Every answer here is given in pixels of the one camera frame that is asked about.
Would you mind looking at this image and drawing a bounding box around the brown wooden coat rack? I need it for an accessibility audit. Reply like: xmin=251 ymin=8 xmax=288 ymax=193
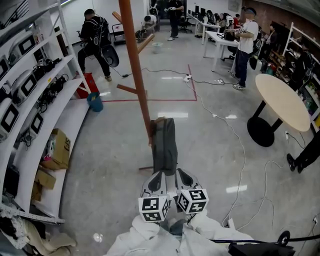
xmin=111 ymin=0 xmax=157 ymax=173

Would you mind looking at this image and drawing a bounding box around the blue bucket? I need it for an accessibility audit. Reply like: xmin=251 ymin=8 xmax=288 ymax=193
xmin=86 ymin=91 xmax=104 ymax=113

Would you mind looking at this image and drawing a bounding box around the long white cable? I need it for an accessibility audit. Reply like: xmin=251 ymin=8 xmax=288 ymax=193
xmin=185 ymin=79 xmax=248 ymax=227

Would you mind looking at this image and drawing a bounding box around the round beige table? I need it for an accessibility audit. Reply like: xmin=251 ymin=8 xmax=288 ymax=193
xmin=246 ymin=73 xmax=312 ymax=148

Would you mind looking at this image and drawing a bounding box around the black oval seat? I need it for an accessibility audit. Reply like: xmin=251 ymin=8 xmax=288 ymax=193
xmin=100 ymin=44 xmax=120 ymax=68

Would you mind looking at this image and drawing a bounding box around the black office chair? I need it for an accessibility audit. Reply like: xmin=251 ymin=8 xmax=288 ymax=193
xmin=178 ymin=15 xmax=194 ymax=34

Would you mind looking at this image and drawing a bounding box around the white metal shelving unit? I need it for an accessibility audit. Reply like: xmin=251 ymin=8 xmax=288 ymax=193
xmin=0 ymin=0 xmax=92 ymax=225

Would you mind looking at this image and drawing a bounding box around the thin black floor cable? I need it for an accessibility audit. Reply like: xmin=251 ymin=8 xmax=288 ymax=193
xmin=109 ymin=65 xmax=189 ymax=79

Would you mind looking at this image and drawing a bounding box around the pile of cream cloths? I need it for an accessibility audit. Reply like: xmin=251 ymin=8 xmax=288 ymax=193
xmin=0 ymin=214 xmax=78 ymax=256

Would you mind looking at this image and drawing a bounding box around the white open storage rack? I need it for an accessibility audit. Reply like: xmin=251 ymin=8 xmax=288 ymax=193
xmin=281 ymin=21 xmax=320 ymax=132

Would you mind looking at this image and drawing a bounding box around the black cable with ring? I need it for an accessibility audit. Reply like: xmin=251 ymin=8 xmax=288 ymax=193
xmin=206 ymin=219 xmax=320 ymax=248

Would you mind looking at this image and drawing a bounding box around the long white desk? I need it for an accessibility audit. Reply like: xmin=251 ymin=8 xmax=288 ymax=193
xmin=186 ymin=12 xmax=226 ymax=45

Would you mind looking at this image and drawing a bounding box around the looped white cable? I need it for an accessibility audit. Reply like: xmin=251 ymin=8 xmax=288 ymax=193
xmin=234 ymin=159 xmax=287 ymax=232

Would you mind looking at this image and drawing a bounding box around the red box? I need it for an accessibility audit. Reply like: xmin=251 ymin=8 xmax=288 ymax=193
xmin=75 ymin=72 xmax=96 ymax=100

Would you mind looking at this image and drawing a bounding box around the person's left forearm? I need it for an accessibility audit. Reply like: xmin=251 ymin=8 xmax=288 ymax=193
xmin=104 ymin=214 xmax=185 ymax=256

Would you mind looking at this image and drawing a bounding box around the person's right forearm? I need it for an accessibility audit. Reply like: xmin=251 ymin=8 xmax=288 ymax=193
xmin=182 ymin=208 xmax=255 ymax=256

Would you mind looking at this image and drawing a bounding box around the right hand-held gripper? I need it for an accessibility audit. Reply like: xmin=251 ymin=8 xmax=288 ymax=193
xmin=174 ymin=167 xmax=210 ymax=215

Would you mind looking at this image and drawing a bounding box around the large open cardboard box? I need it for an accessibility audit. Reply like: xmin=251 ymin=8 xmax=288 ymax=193
xmin=40 ymin=128 xmax=73 ymax=171

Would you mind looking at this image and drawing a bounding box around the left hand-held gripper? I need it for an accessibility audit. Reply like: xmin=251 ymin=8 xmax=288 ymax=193
xmin=138 ymin=171 xmax=172 ymax=223

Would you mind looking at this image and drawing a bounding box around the small flat cardboard box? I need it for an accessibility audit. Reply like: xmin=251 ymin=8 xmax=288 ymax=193
xmin=34 ymin=168 xmax=57 ymax=190

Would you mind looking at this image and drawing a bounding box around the grey bag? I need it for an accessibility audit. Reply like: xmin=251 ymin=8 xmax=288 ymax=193
xmin=149 ymin=117 xmax=179 ymax=177

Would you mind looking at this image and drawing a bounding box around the pale waste bin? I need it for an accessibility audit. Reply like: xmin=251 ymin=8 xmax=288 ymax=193
xmin=151 ymin=42 xmax=165 ymax=55

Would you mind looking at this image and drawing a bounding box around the black cart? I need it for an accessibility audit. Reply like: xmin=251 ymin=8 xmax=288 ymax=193
xmin=111 ymin=23 xmax=126 ymax=46

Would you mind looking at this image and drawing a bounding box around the tangle of black cables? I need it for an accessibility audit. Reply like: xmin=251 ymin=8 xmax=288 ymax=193
xmin=36 ymin=73 xmax=70 ymax=114

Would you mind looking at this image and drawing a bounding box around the white device with black screen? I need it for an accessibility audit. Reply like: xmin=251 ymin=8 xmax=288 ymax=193
xmin=0 ymin=55 xmax=11 ymax=82
xmin=0 ymin=97 xmax=20 ymax=141
xmin=8 ymin=32 xmax=37 ymax=65
xmin=27 ymin=111 xmax=45 ymax=138
xmin=10 ymin=69 xmax=39 ymax=105

